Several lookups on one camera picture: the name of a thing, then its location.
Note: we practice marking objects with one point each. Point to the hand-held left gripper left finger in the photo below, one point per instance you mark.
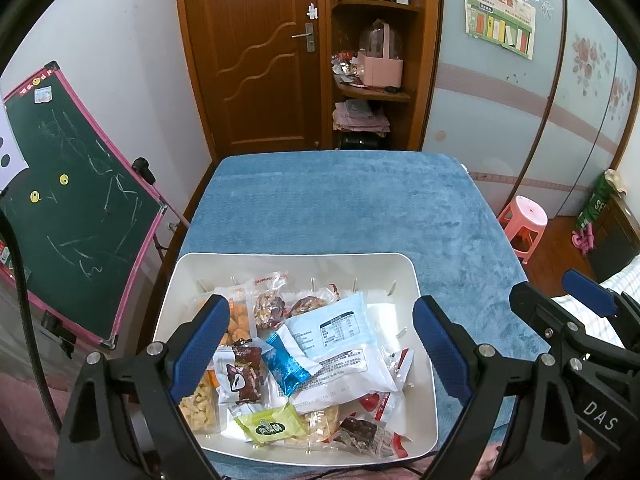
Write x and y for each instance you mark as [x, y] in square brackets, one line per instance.
[200, 350]

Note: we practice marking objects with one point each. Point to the orange snack packet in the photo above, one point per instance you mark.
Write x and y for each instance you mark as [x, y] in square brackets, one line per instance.
[237, 322]

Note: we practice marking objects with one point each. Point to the blue white snack packet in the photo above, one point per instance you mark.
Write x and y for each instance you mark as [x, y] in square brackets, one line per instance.
[287, 367]

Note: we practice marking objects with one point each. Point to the red white date packet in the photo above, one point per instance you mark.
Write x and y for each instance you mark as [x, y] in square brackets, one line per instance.
[402, 362]

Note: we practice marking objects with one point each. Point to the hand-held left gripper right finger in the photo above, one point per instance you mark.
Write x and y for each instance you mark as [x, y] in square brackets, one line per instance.
[440, 355]

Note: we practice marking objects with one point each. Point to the light blue flowered wardrobe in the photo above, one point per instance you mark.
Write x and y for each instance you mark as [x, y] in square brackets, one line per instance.
[525, 125]

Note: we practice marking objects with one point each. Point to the dark brown snack packet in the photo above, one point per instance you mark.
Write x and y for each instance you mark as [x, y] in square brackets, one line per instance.
[242, 377]

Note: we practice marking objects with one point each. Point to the wall poster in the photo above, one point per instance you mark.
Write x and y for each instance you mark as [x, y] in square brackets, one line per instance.
[500, 17]

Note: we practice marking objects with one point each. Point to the black easel knob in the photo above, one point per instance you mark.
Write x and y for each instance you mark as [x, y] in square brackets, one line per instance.
[142, 170]

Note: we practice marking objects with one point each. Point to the green bag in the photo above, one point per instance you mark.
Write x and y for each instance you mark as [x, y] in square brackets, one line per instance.
[597, 202]

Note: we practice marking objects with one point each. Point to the pink basket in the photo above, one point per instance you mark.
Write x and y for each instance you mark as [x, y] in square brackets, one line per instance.
[382, 71]

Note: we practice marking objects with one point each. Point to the wooden corner shelf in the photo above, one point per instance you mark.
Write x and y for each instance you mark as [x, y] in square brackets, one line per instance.
[425, 60]

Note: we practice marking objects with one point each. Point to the checked bed sheet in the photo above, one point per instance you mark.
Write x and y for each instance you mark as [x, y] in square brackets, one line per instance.
[625, 280]

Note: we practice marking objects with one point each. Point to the clear cracker packet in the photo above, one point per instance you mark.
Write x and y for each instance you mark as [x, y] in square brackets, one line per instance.
[200, 405]

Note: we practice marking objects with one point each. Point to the white dotted paper sheet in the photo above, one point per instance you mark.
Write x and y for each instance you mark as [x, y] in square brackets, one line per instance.
[7, 155]

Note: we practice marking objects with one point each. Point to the brown wooden door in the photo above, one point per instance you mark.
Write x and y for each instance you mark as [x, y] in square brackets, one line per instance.
[250, 60]

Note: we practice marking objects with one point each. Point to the folded pink clothes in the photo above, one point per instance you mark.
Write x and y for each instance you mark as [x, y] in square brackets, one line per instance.
[360, 119]

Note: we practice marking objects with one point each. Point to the green snack packet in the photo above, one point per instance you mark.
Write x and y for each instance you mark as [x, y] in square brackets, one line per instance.
[270, 425]

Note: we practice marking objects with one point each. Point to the red white snack packet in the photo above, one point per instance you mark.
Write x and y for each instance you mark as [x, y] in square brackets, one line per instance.
[395, 444]

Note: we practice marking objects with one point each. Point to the pink toy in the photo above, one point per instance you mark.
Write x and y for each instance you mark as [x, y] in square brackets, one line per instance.
[584, 240]

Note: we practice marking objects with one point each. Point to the pink plastic stool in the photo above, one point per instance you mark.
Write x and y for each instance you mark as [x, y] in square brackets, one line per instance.
[522, 212]

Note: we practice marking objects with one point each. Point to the white door hook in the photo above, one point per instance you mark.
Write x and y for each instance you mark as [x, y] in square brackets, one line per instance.
[312, 11]

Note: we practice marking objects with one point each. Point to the blue fleece table cloth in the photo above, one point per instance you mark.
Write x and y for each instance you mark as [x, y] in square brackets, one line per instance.
[350, 200]

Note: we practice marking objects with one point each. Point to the dark wooden cabinet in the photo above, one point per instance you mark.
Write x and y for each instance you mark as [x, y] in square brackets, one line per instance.
[617, 240]

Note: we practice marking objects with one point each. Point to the light blue snack packet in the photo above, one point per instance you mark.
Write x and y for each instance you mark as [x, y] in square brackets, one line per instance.
[340, 360]

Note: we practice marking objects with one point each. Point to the white plastic tray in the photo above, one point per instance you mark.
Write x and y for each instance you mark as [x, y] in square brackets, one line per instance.
[375, 270]

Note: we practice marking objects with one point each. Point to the black bag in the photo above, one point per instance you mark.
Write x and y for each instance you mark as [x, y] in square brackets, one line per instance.
[360, 142]

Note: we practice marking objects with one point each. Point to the pink cloth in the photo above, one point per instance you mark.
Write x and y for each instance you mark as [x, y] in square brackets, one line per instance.
[25, 410]

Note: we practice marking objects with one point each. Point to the clear puffed snack packet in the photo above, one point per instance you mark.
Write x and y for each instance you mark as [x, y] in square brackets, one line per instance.
[320, 421]

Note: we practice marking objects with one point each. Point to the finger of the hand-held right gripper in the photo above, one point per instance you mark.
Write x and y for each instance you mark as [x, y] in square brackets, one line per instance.
[545, 317]
[590, 291]

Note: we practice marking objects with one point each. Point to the clear nut packet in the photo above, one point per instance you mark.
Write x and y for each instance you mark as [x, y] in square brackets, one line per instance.
[307, 305]
[267, 307]

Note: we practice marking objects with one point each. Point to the pile of foil wrappers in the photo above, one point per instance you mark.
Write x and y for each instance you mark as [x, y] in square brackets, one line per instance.
[345, 69]

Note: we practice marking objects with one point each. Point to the green chalkboard pink frame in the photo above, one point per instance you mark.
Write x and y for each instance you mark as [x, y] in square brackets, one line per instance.
[85, 220]

